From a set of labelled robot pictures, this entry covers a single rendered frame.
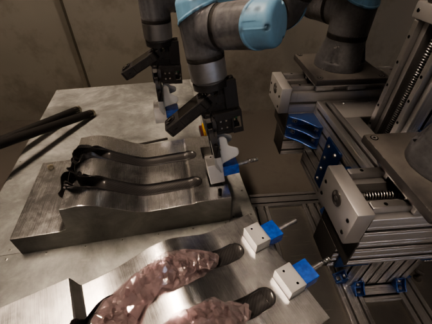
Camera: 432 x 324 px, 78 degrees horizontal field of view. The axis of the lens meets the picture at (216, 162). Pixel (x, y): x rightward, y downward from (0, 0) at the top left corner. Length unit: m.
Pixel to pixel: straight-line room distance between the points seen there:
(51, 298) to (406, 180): 0.64
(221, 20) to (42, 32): 2.27
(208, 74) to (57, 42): 2.19
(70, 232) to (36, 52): 2.18
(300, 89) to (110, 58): 1.90
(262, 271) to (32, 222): 0.53
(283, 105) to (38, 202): 0.75
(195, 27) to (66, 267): 0.57
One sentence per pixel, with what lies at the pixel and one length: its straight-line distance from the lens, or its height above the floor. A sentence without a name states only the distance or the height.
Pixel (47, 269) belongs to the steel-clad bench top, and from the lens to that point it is 0.74.
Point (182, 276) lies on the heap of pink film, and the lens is 0.52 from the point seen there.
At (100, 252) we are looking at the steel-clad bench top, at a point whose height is 0.80.
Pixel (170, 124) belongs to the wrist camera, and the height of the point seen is 1.06.
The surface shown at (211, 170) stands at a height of 0.94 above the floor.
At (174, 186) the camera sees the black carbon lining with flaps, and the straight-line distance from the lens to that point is 0.69.
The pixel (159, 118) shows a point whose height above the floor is 0.92.
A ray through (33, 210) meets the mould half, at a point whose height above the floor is 0.86.
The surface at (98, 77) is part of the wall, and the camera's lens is 2.65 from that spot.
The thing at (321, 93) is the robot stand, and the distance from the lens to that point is 0.95.
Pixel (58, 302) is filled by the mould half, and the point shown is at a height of 0.91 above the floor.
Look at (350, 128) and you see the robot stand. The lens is 0.85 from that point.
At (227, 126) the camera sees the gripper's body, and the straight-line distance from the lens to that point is 0.59.
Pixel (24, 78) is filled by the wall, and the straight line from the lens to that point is 2.90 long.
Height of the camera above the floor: 1.37
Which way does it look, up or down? 41 degrees down
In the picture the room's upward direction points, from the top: straight up
